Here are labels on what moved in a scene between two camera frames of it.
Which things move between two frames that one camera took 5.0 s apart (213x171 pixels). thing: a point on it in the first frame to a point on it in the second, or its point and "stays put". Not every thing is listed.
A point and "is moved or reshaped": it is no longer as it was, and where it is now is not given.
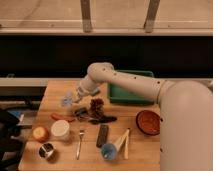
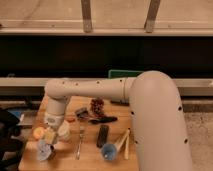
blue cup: (109, 151) stays put
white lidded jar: (60, 128) stays put
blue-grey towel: (66, 101) is moved or reshaped
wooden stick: (126, 149) stays put
